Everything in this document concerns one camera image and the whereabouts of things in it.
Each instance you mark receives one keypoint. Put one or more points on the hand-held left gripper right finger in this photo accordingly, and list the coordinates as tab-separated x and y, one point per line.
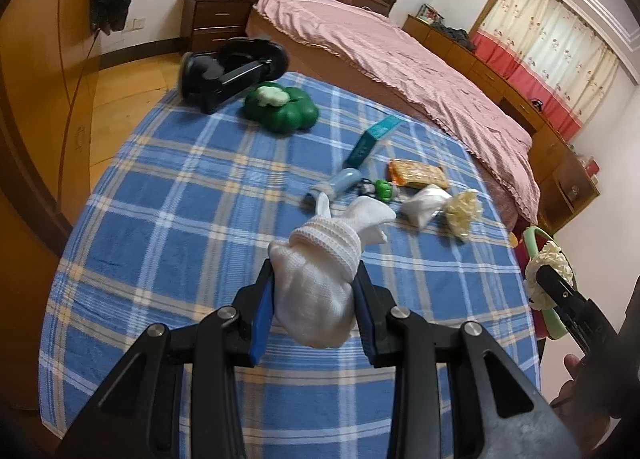
367	329

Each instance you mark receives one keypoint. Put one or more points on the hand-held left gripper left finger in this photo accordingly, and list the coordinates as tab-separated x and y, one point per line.
262	324

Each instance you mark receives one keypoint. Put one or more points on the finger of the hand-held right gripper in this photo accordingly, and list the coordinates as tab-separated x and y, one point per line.
570	301

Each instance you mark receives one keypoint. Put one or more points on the white sock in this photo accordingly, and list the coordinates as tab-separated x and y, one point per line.
315	299

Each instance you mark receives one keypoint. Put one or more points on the red bin with green rim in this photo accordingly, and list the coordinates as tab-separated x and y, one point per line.
531	238

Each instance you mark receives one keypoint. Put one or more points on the white plastic packet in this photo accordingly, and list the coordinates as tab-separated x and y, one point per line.
425	204

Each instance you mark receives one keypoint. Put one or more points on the light blue bottle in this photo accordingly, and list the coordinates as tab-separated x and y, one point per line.
342	181

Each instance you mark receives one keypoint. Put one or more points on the orange snack packet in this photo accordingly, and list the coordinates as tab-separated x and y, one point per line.
417	174

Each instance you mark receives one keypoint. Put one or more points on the white and teal carton box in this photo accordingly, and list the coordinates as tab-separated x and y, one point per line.
372	141

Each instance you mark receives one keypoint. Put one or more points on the person's right hand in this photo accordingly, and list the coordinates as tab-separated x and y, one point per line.
570	374

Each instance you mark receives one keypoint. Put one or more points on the red box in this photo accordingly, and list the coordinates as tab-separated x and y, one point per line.
591	165

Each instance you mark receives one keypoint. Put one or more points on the blue plaid tablecloth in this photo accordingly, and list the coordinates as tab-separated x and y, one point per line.
175	214

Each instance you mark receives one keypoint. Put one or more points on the small black object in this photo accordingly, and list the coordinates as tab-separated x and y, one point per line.
538	105

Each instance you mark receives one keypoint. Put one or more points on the green plush toy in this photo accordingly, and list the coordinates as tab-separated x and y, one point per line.
290	114

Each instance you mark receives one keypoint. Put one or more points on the long wooden cabinet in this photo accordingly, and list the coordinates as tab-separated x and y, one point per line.
500	74

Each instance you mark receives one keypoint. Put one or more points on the floral curtain with red hem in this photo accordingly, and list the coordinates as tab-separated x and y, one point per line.
540	39

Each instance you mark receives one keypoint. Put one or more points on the pink quilt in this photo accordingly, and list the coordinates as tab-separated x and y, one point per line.
400	54

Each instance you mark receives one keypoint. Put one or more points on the dark clothes pile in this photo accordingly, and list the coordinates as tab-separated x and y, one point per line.
455	35

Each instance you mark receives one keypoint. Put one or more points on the dark wooden nightstand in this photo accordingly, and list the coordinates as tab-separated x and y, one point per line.
220	19

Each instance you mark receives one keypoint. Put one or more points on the wall socket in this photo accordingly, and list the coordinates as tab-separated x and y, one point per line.
134	24

